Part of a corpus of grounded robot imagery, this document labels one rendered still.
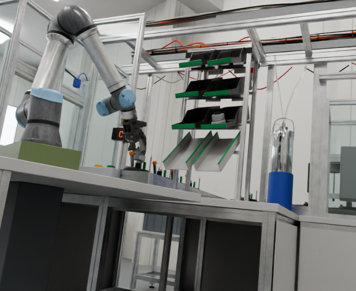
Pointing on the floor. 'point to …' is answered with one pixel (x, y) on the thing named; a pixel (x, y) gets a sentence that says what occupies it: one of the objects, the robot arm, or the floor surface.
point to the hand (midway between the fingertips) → (140, 151)
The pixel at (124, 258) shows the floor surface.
